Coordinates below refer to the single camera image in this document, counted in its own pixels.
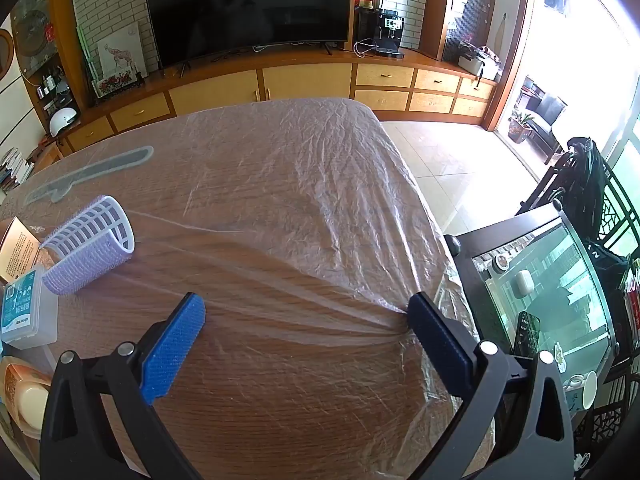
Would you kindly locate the white cup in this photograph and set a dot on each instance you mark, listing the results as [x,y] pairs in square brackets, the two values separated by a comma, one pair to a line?
[585,392]

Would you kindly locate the table with plastic cover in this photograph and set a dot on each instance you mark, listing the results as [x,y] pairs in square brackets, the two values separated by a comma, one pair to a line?
[300,185]

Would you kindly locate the stack of books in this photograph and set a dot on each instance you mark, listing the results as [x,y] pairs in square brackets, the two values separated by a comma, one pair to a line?
[12,167]

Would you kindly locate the glass top side table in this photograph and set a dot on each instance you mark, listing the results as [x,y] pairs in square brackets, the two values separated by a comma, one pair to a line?
[560,270]

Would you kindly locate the black jacket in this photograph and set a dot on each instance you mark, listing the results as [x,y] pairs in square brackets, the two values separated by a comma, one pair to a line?
[582,185]

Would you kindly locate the white box on cabinet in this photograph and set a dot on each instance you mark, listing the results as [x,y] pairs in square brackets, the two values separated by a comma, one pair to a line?
[477,65]

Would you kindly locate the orange cardboard box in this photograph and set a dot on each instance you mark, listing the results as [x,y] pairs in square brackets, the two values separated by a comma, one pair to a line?
[17,252]

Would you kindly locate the white earbuds case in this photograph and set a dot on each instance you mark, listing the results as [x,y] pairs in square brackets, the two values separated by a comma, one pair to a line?
[523,281]

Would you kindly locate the white helmet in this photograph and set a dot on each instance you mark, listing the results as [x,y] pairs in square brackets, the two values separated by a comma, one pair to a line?
[64,120]

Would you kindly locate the white animal painting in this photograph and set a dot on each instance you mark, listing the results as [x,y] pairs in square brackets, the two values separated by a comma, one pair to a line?
[120,52]

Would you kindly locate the dark armchair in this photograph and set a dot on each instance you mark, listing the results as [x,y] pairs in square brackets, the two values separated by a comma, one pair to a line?
[547,107]

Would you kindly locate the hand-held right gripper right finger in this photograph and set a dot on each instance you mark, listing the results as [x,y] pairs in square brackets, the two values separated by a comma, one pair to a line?
[440,345]

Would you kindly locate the clear plastic box blue label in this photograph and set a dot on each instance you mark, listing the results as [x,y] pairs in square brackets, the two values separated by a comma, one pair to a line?
[25,310]

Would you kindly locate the orange yellow paper cup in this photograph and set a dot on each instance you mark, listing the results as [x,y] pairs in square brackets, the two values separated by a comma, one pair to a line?
[25,400]

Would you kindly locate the black remote control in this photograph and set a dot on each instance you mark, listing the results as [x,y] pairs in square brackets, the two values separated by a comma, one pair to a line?
[527,332]

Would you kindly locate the black flat television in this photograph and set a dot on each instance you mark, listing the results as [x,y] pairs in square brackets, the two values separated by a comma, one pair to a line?
[240,10]

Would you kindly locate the black coffee machine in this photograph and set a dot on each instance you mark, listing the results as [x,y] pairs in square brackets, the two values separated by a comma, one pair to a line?
[390,30]

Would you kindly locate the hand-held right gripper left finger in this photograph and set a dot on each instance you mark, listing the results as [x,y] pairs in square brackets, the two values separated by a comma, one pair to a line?
[172,350]

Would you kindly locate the wooden television cabinet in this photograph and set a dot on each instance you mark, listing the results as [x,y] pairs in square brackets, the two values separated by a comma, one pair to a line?
[210,92]

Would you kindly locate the dark carved wooden chair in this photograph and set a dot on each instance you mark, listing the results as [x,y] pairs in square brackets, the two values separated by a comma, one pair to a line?
[614,210]

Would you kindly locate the potted plant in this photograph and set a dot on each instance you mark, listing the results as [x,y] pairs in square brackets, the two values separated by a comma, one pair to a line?
[520,130]

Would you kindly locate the red floral framed picture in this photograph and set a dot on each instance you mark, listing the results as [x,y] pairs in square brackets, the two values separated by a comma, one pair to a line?
[117,85]

